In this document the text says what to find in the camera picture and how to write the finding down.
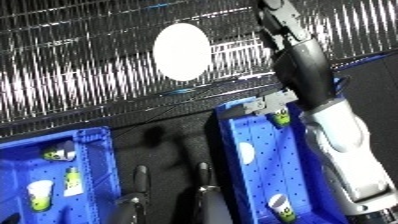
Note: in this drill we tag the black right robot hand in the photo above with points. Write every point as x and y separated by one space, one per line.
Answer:
305 73

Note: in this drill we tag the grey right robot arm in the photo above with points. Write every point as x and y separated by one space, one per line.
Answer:
349 160

